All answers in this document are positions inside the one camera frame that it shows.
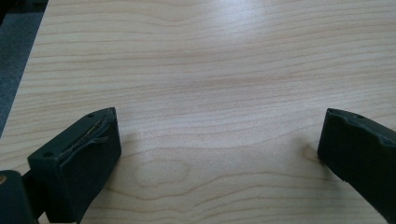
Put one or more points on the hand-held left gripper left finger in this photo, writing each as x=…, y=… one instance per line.
x=84, y=161

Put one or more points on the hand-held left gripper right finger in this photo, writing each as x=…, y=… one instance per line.
x=358, y=152

